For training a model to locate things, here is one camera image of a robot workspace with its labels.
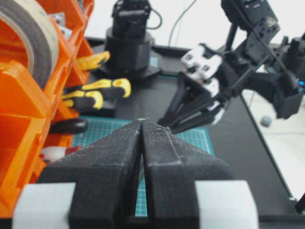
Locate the teal cutting mat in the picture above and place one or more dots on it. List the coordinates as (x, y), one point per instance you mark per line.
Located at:
(102, 127)

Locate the metal brackets in bin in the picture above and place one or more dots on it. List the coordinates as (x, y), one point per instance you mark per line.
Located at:
(61, 21)

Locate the black aluminium frame stand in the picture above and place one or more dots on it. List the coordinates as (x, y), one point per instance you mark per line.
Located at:
(133, 54)

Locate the black round object in bin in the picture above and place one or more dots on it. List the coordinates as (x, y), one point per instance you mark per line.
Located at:
(69, 126)

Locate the small grey cap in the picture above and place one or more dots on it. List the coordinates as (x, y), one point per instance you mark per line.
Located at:
(266, 121)

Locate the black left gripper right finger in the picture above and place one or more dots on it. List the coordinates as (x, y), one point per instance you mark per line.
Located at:
(188, 188)

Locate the yellow black tool upper bin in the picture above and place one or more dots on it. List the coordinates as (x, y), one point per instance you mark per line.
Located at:
(94, 61)

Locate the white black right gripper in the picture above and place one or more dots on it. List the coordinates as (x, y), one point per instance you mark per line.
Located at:
(197, 100)

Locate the orange container rack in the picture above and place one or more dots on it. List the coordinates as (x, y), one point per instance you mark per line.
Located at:
(27, 111)

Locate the white red object in bin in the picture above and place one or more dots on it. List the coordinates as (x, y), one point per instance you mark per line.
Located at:
(51, 154)

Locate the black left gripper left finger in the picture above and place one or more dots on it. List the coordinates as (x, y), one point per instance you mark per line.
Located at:
(92, 188)

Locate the yellow black pliers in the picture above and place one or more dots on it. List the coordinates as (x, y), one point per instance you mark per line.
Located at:
(91, 96)

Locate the grey tape roll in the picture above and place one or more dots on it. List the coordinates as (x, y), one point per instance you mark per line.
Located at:
(27, 35)

